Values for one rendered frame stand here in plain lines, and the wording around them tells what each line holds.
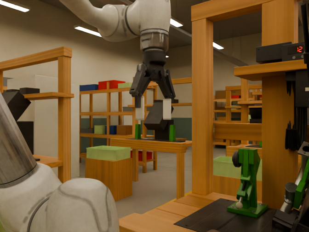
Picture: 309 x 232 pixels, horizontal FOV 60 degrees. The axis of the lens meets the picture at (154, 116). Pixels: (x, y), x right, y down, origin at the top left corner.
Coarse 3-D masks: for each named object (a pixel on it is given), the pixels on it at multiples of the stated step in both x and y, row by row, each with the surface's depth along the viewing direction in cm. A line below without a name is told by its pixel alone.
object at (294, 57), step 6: (300, 42) 109; (282, 48) 113; (288, 48) 112; (294, 48) 111; (300, 48) 109; (282, 54) 113; (288, 54) 112; (294, 54) 111; (300, 54) 109; (282, 60) 113; (288, 60) 112
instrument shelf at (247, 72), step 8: (264, 64) 115; (272, 64) 113; (280, 64) 111; (288, 64) 109; (296, 64) 107; (304, 64) 106; (240, 72) 122; (248, 72) 119; (256, 72) 117; (264, 72) 115; (272, 72) 114; (280, 72) 114; (256, 80) 139
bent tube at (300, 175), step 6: (306, 144) 92; (300, 150) 91; (306, 150) 93; (306, 156) 89; (306, 162) 94; (300, 168) 97; (300, 174) 97; (288, 204) 92; (282, 210) 91; (288, 210) 91
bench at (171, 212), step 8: (176, 200) 138; (184, 200) 138; (192, 200) 138; (200, 200) 138; (208, 200) 138; (160, 208) 126; (168, 208) 126; (176, 208) 126; (184, 208) 126; (192, 208) 126; (200, 208) 126; (152, 216) 116; (160, 216) 116; (168, 216) 116; (176, 216) 116; (184, 216) 116
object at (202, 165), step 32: (288, 0) 120; (192, 32) 151; (288, 32) 120; (192, 64) 151; (192, 96) 151; (288, 96) 120; (192, 128) 151; (192, 160) 151; (288, 160) 120; (192, 192) 151
